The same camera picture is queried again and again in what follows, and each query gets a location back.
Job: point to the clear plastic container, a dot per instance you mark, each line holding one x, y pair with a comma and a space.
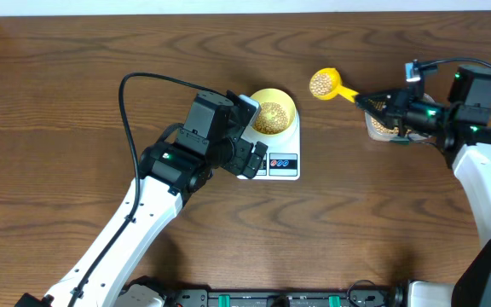
379, 133

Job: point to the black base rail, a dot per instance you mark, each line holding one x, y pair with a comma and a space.
147, 292

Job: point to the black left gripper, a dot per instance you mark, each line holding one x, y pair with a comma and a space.
235, 165

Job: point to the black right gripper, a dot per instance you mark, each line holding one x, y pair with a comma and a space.
395, 107

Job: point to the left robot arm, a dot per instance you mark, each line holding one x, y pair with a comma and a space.
176, 166

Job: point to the soybeans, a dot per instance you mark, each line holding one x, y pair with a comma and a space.
321, 84
382, 129
273, 119

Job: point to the white digital kitchen scale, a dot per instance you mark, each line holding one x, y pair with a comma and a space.
282, 160

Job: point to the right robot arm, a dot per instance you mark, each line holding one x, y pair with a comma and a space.
462, 135

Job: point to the pale yellow bowl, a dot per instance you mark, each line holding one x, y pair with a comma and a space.
280, 97

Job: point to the yellow plastic measuring scoop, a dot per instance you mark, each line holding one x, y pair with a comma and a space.
338, 88

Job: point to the soybeans in container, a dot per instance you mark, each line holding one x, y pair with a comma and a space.
382, 129

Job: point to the soybeans in bowl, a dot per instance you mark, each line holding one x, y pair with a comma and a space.
273, 119

